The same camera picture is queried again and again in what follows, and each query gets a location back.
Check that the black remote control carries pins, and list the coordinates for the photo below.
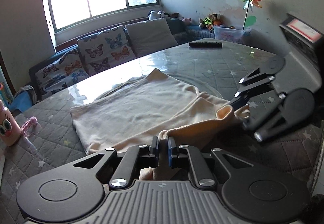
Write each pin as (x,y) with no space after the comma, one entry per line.
(205,44)

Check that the cream shirt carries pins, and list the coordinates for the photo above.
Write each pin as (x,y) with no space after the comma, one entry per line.
(155,105)

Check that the plain beige pillow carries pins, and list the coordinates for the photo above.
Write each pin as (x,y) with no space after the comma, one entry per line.
(150,36)

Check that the clear plastic storage bin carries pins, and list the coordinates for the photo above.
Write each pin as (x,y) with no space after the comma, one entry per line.
(233,35)

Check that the pile of stuffed toys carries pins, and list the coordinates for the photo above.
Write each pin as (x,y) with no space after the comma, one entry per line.
(211,20)

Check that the right butterfly pillow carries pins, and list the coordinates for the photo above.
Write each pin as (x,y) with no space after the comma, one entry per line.
(105,49)

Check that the pink cartoon water bottle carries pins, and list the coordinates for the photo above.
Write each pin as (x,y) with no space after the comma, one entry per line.
(9,129)

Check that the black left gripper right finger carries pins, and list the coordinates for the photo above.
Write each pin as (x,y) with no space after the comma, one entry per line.
(172,153)

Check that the blue sofa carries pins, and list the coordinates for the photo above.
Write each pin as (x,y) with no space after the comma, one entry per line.
(183,34)

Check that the grey cloth on sofa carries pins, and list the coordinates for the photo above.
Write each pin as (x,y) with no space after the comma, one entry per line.
(30,90)

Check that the pink plush toy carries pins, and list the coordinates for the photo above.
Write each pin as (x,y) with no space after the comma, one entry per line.
(187,21)

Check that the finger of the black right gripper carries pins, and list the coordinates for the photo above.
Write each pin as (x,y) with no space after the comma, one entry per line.
(254,121)
(241,97)

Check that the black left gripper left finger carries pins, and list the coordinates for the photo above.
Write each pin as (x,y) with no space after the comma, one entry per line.
(154,152)

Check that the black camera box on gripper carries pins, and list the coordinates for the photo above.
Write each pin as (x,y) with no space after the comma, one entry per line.
(306,39)

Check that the left butterfly pillow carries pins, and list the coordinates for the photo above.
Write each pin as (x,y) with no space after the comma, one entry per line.
(60,74)

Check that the grey quilted star tablecloth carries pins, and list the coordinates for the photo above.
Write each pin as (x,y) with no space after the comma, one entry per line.
(211,70)

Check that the white plush toy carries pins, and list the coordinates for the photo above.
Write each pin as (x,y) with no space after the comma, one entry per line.
(153,15)

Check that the butterfly pillow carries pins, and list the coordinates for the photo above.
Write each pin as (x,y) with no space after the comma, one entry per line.
(60,74)
(105,49)

